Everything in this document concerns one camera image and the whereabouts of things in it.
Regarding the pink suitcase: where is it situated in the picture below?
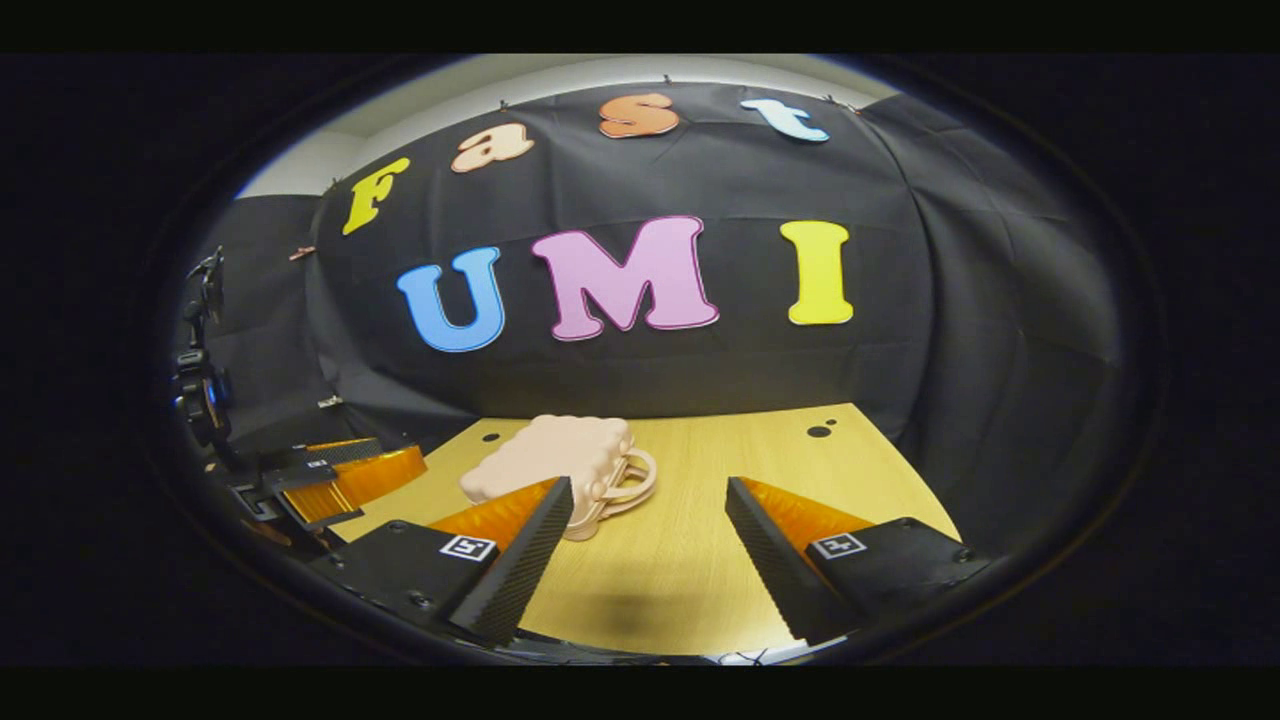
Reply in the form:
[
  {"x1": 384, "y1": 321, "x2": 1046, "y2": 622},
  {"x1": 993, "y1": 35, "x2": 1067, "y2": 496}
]
[{"x1": 459, "y1": 413, "x2": 660, "y2": 543}]

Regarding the black camera stand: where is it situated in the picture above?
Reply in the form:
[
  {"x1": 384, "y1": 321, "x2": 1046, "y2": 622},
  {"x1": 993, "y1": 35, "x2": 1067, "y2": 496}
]
[{"x1": 168, "y1": 248, "x2": 239, "y2": 456}]

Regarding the black backdrop cloth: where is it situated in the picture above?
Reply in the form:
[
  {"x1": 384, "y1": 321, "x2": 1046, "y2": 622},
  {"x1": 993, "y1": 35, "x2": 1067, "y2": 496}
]
[{"x1": 185, "y1": 80, "x2": 1126, "y2": 561}]

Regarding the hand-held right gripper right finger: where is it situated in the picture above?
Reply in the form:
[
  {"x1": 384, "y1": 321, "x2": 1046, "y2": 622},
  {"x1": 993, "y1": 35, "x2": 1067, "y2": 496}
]
[{"x1": 724, "y1": 476, "x2": 993, "y2": 647}]

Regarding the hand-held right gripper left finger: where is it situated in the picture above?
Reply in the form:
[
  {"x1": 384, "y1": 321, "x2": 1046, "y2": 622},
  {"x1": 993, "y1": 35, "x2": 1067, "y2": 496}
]
[{"x1": 308, "y1": 476, "x2": 577, "y2": 647}]

